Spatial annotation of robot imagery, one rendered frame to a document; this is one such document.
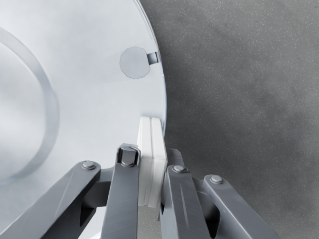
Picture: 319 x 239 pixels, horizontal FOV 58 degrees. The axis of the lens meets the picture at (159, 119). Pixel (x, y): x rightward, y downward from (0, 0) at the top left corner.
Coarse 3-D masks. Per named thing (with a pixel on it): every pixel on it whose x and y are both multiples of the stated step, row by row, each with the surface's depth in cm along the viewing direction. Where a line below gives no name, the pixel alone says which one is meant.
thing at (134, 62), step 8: (128, 48) 20; (136, 48) 20; (128, 56) 20; (136, 56) 20; (144, 56) 20; (120, 64) 20; (128, 64) 20; (136, 64) 20; (144, 64) 20; (128, 72) 21; (136, 72) 21; (144, 72) 21
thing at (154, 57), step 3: (156, 45) 20; (147, 54) 21; (150, 54) 21; (153, 54) 21; (156, 54) 21; (147, 57) 21; (150, 57) 21; (153, 57) 21; (156, 57) 21; (159, 57) 21; (150, 60) 21; (153, 60) 21; (156, 60) 21; (159, 60) 21; (150, 63) 21; (153, 63) 21; (162, 69) 21
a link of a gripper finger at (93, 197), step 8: (128, 144) 18; (112, 168) 15; (104, 176) 14; (112, 176) 14; (96, 184) 13; (104, 184) 13; (88, 192) 13; (96, 192) 13; (104, 192) 14; (88, 200) 13; (96, 200) 14; (104, 200) 14
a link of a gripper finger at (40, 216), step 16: (64, 176) 12; (80, 176) 13; (96, 176) 13; (48, 192) 11; (64, 192) 11; (80, 192) 11; (32, 208) 10; (48, 208) 10; (64, 208) 10; (80, 208) 12; (96, 208) 14; (16, 224) 9; (32, 224) 9; (48, 224) 9; (64, 224) 10; (80, 224) 12
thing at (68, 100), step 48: (0, 0) 19; (48, 0) 19; (96, 0) 19; (0, 48) 19; (48, 48) 20; (96, 48) 20; (144, 48) 20; (0, 96) 20; (48, 96) 20; (96, 96) 21; (144, 96) 21; (0, 144) 21; (48, 144) 22; (96, 144) 22; (0, 192) 23
